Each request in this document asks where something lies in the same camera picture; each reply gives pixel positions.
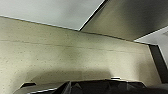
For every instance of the white lower kitchen cabinets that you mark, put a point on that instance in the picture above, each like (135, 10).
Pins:
(50, 11)

